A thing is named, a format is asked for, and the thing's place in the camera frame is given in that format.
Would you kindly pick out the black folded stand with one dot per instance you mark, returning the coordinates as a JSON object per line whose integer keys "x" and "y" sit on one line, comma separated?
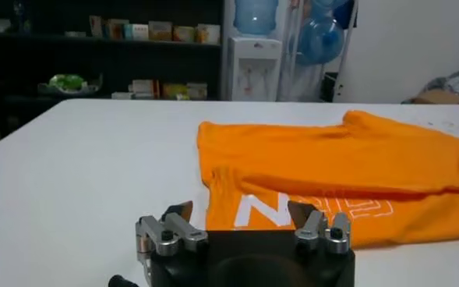
{"x": 328, "y": 87}

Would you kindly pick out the black shelf unit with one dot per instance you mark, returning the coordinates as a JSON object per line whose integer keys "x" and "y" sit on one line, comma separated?
{"x": 96, "y": 58}

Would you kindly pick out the upright white red box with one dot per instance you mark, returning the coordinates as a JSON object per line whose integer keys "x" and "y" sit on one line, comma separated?
{"x": 96, "y": 27}

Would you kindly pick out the blue water jug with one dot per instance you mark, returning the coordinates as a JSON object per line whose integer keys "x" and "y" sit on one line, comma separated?
{"x": 318, "y": 43}
{"x": 324, "y": 6}

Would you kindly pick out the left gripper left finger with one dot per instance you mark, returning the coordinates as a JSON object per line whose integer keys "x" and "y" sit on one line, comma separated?
{"x": 182, "y": 234}

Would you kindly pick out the thin flat white box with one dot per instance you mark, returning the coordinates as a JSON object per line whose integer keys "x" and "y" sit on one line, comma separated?
{"x": 75, "y": 34}

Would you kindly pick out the white water dispenser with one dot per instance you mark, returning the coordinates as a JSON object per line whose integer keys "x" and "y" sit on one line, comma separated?
{"x": 252, "y": 78}

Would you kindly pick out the clear glass bowl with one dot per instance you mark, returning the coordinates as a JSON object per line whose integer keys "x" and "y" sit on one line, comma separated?
{"x": 94, "y": 87}

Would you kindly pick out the yellow brown medicine box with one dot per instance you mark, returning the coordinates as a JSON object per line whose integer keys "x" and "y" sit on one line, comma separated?
{"x": 160, "y": 31}

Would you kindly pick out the low white medicine box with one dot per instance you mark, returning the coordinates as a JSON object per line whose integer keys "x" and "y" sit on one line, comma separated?
{"x": 137, "y": 32}

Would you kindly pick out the white metal jug rack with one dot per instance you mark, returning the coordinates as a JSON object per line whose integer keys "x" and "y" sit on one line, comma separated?
{"x": 287, "y": 47}

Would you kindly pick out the white orange medicine box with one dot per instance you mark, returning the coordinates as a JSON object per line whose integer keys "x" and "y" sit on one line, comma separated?
{"x": 183, "y": 34}

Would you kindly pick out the cream green medicine box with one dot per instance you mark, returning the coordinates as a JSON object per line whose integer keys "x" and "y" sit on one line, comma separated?
{"x": 197, "y": 90}

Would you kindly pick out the blue labelled water bottle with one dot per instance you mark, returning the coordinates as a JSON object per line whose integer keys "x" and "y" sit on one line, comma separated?
{"x": 254, "y": 17}

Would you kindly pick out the small flat white box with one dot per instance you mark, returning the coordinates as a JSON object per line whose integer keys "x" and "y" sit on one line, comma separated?
{"x": 122, "y": 95}

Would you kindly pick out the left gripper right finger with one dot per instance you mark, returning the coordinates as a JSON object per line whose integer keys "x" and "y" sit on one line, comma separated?
{"x": 313, "y": 228}

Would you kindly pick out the white red striped box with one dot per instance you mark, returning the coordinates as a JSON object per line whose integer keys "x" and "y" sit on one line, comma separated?
{"x": 143, "y": 87}

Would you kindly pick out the orange t-shirt with white print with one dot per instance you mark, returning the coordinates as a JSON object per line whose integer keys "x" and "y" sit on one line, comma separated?
{"x": 330, "y": 156}

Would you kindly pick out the open flap cardboard box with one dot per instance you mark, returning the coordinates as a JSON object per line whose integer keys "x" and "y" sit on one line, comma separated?
{"x": 435, "y": 96}

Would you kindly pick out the yellow green medicine box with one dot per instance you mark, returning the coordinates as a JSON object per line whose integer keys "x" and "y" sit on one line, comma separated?
{"x": 172, "y": 89}

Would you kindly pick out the green white snack bag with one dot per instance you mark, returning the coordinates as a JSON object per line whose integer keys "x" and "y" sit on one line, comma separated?
{"x": 67, "y": 82}

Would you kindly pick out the beige red medicine box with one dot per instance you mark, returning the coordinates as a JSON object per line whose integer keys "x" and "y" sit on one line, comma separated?
{"x": 114, "y": 29}

